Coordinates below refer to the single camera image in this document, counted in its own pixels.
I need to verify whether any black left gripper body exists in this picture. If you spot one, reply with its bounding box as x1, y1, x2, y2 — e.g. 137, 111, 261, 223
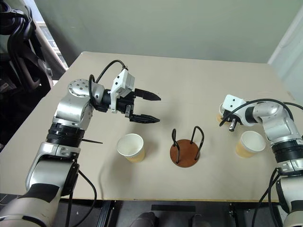
115, 88, 137, 119

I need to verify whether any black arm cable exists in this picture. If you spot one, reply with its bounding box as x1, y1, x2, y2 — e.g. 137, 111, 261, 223
257, 166, 286, 227
67, 163, 98, 227

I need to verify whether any black cable tie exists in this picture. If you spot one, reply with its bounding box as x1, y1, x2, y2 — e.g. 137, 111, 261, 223
81, 138, 104, 145

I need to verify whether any paper cup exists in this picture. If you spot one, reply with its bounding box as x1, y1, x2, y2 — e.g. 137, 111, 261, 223
234, 131, 267, 159
116, 133, 146, 164
216, 103, 228, 124

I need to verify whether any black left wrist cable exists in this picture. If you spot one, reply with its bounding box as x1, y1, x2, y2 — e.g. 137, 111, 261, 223
89, 60, 130, 110

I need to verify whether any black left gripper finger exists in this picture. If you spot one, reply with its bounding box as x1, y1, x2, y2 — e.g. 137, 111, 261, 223
129, 113, 161, 124
134, 88, 162, 102

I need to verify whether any black office chair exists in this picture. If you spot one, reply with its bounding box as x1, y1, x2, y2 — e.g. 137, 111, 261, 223
0, 0, 53, 101

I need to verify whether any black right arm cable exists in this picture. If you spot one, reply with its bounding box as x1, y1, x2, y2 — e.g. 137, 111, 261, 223
257, 166, 286, 227

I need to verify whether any black flat strip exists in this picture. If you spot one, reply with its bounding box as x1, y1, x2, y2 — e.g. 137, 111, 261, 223
151, 205, 196, 212

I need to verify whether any wire cup holder wooden base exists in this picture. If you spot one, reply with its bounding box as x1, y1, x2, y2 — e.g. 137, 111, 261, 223
169, 125, 205, 168

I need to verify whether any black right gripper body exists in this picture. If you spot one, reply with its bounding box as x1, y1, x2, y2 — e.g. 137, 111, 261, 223
222, 109, 243, 132

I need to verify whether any dark rounded shape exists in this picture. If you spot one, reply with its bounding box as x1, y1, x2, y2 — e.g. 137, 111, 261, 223
188, 213, 209, 227
131, 211, 156, 227

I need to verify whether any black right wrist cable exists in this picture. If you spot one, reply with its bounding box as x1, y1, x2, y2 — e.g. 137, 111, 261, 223
219, 98, 298, 127

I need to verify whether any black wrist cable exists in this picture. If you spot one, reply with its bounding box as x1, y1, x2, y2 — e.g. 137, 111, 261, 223
89, 60, 130, 110
219, 98, 298, 127

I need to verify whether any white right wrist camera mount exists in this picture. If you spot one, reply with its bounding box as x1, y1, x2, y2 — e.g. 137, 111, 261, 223
222, 94, 247, 112

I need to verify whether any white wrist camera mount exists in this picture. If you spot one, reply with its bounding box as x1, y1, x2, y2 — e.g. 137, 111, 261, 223
108, 69, 136, 114
222, 94, 247, 112

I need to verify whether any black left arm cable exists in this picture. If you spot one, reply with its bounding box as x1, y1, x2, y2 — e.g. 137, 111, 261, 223
67, 163, 98, 227

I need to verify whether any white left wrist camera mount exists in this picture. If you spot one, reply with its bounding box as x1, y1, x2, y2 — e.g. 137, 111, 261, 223
108, 69, 136, 114

